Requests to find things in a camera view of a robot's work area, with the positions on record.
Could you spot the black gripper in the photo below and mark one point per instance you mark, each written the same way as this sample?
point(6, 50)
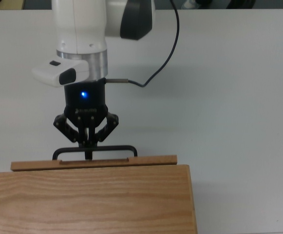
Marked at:
point(85, 102)

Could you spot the wooden drawer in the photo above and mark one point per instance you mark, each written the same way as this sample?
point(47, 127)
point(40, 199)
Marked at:
point(34, 165)

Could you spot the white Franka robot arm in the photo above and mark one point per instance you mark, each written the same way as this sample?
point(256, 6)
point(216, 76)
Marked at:
point(80, 26)

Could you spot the wooden cabinet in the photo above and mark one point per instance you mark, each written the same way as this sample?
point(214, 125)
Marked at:
point(92, 202)

